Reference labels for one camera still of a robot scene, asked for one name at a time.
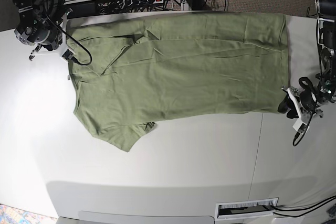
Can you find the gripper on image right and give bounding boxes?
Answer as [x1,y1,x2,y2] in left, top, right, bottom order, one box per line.
[278,86,323,132]

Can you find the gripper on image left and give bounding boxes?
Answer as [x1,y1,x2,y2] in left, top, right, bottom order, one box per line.
[28,8,75,61]

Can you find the green T-shirt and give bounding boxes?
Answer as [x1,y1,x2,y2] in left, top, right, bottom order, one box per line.
[69,13,289,152]

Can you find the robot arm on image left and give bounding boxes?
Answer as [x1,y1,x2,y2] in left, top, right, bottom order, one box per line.
[13,0,74,61]

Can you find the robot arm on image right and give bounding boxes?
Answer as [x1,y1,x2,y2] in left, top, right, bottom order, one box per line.
[278,0,335,137]

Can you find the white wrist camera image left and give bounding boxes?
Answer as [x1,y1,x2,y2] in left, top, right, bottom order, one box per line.
[62,49,78,63]

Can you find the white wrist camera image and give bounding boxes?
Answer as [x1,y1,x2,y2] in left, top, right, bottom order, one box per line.
[293,118,307,134]
[62,49,78,63]

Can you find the black camera cable image left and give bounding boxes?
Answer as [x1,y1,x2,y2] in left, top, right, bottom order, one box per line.
[39,0,93,67]

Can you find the black camera cable image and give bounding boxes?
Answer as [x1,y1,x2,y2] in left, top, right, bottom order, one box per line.
[39,0,93,67]
[290,77,323,147]

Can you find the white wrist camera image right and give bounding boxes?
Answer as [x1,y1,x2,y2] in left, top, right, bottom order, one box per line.
[293,118,307,134]

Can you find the black camera cable image right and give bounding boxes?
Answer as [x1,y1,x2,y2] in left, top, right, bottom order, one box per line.
[290,77,323,147]

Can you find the black cables at table edge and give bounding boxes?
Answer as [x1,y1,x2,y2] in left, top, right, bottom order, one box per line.
[272,197,336,218]

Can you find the white cable grommet tray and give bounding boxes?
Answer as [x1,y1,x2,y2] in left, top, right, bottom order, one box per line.
[215,198,279,221]

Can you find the black power strip red switch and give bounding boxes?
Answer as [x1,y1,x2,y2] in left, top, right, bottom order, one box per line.
[123,0,165,6]

